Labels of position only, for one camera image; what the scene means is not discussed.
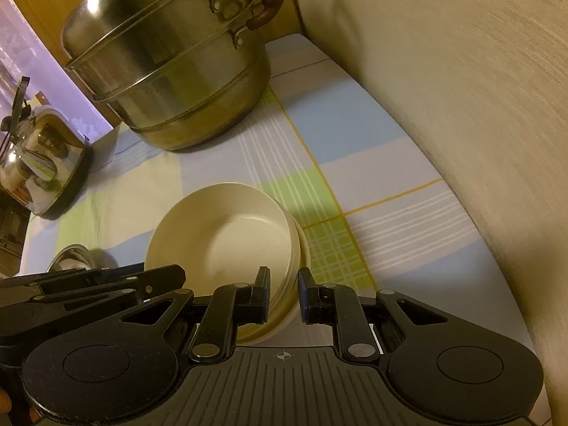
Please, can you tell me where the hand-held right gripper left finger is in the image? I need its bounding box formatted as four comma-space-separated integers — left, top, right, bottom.
118, 265, 272, 362

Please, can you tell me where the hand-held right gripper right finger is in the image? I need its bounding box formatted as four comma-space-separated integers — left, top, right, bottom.
297, 267, 449, 360

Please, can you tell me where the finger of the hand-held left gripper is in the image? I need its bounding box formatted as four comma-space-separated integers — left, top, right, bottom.
29, 286, 148, 317
0, 264, 187, 302

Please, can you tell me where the shallow stainless steel plate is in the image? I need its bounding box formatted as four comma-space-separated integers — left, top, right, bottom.
48, 243, 117, 272

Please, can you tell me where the cream plastic bowl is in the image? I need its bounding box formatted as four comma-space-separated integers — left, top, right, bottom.
144, 182, 311, 347

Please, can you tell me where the plaid tablecloth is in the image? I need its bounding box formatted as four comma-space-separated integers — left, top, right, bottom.
18, 33, 533, 365

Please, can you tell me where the stainless steel kettle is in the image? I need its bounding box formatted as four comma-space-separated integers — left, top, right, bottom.
0, 76, 92, 221

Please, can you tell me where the stainless steel steamer pot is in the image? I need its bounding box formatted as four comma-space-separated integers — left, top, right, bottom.
60, 0, 289, 152

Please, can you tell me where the purple curtain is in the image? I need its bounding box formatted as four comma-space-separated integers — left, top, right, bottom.
0, 0, 114, 143

